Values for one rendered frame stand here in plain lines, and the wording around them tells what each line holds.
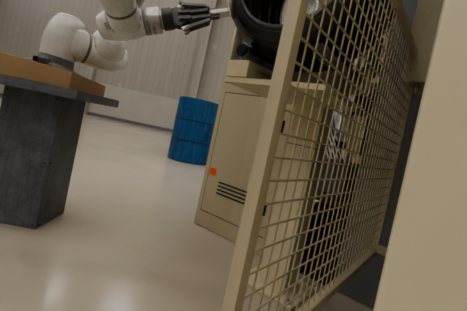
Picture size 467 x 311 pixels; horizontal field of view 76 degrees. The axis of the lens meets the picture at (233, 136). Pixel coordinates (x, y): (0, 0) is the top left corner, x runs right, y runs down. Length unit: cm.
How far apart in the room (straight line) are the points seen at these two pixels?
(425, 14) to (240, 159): 109
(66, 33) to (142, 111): 1072
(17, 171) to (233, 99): 113
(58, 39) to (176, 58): 1078
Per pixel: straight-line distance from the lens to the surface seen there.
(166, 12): 111
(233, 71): 106
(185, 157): 443
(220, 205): 182
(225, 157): 179
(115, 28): 110
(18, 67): 156
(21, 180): 165
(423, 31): 119
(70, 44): 166
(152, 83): 1232
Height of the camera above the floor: 63
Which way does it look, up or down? 1 degrees down
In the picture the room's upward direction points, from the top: 12 degrees clockwise
